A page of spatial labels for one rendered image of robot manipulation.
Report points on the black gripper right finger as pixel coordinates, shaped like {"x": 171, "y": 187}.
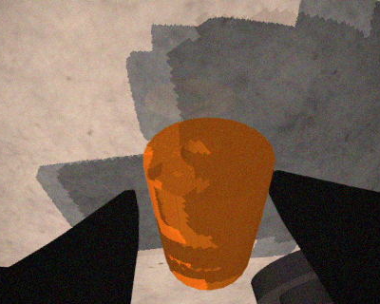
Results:
{"x": 337, "y": 227}

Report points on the orange knob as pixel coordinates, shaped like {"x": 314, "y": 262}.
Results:
{"x": 208, "y": 180}

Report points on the dark grey round pedestal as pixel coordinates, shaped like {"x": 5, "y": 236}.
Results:
{"x": 289, "y": 280}

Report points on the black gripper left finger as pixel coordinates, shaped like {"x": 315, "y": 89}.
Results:
{"x": 92, "y": 263}

